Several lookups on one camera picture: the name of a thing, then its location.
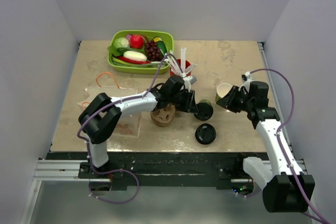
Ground cardboard cup carrier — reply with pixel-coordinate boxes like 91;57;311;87
150;104;176;127

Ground red chili toy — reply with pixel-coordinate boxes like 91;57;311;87
117;56;150;65

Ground aluminium frame rail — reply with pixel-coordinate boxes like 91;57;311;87
33;158;87;182

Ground green paper cup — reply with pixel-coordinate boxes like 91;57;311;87
196;99;213;113
215;83;233;102

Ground paper bag orange handles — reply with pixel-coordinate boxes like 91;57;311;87
78;72;142;138

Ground green cucumber toy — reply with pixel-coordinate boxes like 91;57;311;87
153;37;167;55

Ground green cabbage toy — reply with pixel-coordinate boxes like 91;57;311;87
112;37;130;49

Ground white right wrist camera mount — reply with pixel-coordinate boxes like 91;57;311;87
241;71;254;91

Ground white radish toy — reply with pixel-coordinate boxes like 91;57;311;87
123;50;147;62

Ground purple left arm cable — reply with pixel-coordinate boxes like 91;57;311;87
77;52;182;143

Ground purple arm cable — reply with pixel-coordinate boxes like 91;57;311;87
249;68;331;224
77;52;182;143

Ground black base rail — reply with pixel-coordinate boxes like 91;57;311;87
46;152;268;190

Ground red apple toy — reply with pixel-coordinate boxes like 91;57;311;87
130;34;144;49

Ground dark grape bunch toy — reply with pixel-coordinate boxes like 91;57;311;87
144;40;162;62

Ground black lid stack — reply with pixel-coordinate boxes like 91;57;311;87
195;123;216;145

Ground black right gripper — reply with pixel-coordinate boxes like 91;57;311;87
216;86;253;113

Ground green plastic bin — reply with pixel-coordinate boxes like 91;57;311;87
108;30;174;74

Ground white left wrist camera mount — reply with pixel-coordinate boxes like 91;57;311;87
183;76;197;91

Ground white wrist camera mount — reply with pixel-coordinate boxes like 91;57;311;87
241;71;254;91
183;76;197;91

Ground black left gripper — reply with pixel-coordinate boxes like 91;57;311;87
169;88;198;114

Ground black coffee lid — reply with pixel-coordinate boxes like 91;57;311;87
194;102;214;121

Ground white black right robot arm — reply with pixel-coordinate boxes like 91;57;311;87
216;81;315;212

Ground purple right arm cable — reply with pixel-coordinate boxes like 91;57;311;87
249;68;331;224

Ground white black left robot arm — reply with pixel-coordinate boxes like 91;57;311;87
77;75;198;178

